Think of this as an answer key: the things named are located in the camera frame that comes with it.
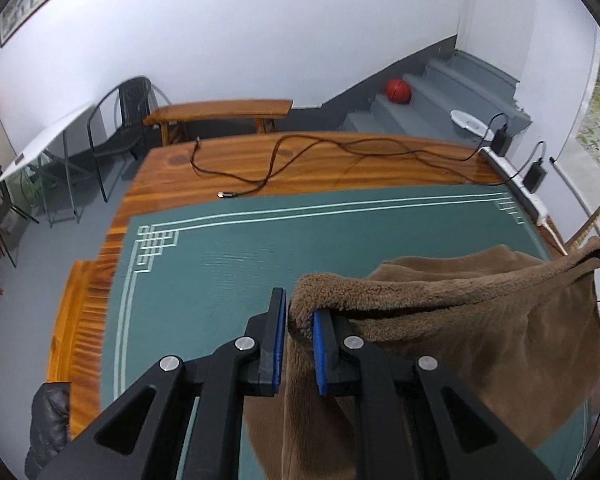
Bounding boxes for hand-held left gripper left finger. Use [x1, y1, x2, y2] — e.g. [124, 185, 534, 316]
[35, 287, 287, 480]

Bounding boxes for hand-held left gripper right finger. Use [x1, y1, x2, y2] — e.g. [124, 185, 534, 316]
[312, 310, 556, 480]

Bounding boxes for brown fleece garment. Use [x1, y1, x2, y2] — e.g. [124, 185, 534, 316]
[245, 236, 600, 480]

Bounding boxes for wooden stick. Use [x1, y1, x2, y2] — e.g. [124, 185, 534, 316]
[565, 206, 600, 251]

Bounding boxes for green table mat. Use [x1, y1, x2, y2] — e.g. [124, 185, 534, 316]
[97, 184, 593, 480]

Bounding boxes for black power adapter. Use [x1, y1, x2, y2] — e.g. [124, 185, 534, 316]
[492, 127, 512, 157]
[522, 159, 548, 193]

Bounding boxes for white power strip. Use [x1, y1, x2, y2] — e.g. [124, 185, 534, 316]
[480, 146, 551, 226]

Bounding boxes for white oval dish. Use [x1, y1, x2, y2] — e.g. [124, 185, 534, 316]
[450, 109, 496, 141]

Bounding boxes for long wooden bench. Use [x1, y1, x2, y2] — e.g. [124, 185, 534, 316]
[144, 99, 293, 146]

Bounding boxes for grey stairs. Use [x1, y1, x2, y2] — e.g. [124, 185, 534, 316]
[337, 50, 533, 148]

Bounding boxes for black padded jacket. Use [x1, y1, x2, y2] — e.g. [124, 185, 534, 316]
[24, 381, 72, 480]

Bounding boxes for red basketball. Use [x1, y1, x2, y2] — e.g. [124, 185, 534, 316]
[384, 78, 412, 106]

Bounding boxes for black metal chair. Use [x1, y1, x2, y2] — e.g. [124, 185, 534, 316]
[87, 76, 173, 203]

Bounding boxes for white door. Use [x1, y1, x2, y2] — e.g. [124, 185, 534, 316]
[455, 0, 536, 86]

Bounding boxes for white folding table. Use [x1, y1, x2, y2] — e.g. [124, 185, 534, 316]
[0, 101, 97, 226]

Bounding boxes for dark folding chair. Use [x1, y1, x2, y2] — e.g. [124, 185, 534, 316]
[0, 160, 38, 271]

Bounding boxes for black cable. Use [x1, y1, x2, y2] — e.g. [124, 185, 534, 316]
[190, 136, 486, 200]

